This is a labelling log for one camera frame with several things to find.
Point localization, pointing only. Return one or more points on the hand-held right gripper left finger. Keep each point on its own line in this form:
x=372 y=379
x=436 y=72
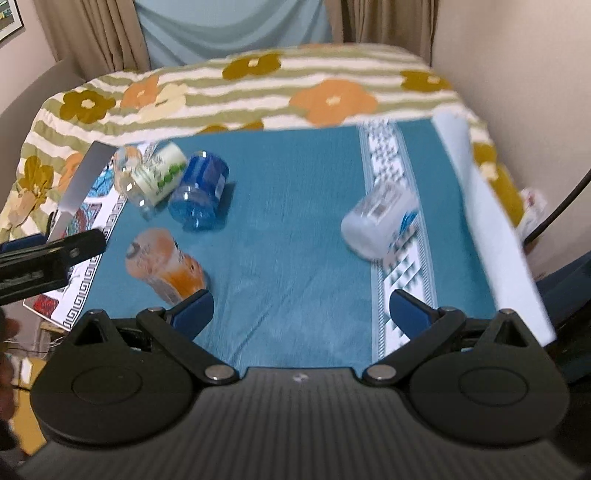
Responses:
x=196 y=310

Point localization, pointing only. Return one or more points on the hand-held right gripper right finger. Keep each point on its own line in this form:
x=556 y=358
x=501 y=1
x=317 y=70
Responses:
x=408 y=311

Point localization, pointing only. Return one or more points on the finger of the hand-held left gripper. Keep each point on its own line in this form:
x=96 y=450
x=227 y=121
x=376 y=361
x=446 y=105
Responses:
x=55 y=254
x=27 y=286

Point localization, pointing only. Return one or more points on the clear plastic cup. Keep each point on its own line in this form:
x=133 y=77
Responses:
x=124 y=168

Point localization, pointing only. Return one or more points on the person's left hand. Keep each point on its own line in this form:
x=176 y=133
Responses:
x=5 y=369

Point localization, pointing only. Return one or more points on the orange plastic bottle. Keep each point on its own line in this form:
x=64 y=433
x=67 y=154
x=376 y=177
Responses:
x=161 y=265

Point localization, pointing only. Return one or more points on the grey flat strip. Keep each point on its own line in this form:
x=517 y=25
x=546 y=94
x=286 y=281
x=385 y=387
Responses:
x=81 y=184

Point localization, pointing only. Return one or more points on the clear bottle white label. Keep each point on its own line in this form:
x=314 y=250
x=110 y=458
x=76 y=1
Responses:
x=381 y=219

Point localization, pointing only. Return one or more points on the teal cloth with patterned border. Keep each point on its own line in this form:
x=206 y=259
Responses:
x=295 y=258

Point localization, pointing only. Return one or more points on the blue plastic bottle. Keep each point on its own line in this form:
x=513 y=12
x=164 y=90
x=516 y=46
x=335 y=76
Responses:
x=201 y=187

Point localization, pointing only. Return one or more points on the clear bottle green-white label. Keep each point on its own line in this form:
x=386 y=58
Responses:
x=159 y=177

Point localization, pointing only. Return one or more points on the dark blue object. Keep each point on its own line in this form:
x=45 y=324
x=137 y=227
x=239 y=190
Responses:
x=570 y=318

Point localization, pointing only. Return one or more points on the white and red wrapper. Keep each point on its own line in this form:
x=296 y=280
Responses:
x=533 y=207

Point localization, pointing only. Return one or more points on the beige curtain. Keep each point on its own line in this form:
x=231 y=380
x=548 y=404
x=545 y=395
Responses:
x=87 y=32
x=383 y=23

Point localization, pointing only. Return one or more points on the floral striped blanket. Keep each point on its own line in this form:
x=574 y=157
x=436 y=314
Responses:
x=286 y=87

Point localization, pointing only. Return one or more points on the light blue curtain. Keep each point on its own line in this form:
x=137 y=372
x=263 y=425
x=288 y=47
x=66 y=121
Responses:
x=231 y=27

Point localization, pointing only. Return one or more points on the grey bed frame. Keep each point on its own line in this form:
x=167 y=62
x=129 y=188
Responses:
x=27 y=110

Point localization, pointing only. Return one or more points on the framed wall picture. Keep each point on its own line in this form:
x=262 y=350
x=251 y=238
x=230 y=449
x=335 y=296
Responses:
x=9 y=18

